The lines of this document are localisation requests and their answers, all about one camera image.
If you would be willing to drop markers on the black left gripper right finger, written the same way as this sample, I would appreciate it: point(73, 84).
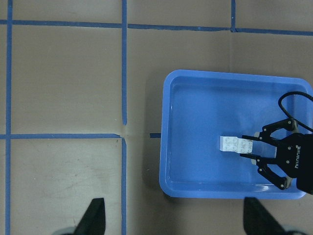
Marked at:
point(258, 221)

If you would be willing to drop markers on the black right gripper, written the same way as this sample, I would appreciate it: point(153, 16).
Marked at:
point(293, 157)

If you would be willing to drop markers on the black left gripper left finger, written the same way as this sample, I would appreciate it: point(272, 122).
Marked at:
point(93, 221)

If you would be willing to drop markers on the white block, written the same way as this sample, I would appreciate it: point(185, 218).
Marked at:
point(228, 144)
point(244, 146)

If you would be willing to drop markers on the blue plastic tray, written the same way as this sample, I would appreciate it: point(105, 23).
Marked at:
point(200, 106)

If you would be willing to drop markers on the brown paper table cover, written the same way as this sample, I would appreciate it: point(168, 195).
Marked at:
point(80, 103)

